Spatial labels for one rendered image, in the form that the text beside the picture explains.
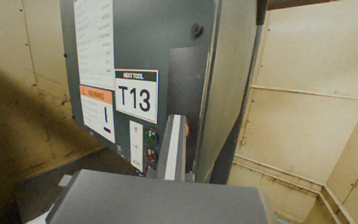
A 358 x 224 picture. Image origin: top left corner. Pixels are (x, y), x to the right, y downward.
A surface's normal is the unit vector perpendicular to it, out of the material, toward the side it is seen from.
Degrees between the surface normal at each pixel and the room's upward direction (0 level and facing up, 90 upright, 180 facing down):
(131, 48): 90
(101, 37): 90
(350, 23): 90
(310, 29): 90
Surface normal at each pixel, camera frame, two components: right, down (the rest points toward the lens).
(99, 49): -0.54, 0.18
